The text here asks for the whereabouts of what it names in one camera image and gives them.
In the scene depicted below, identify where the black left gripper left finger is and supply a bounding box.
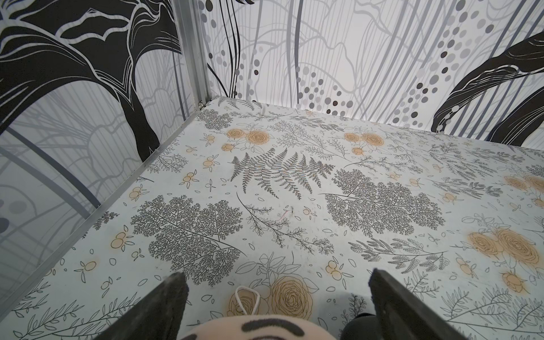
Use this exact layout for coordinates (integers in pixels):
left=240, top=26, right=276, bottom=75
left=96, top=273, right=189, bottom=340

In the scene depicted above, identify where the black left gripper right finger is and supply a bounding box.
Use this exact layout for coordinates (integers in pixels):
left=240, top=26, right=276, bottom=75
left=369, top=269, right=465, bottom=340

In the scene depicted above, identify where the pink plush doll toy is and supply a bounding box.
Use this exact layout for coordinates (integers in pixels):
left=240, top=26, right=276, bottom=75
left=180, top=285, right=337, bottom=340

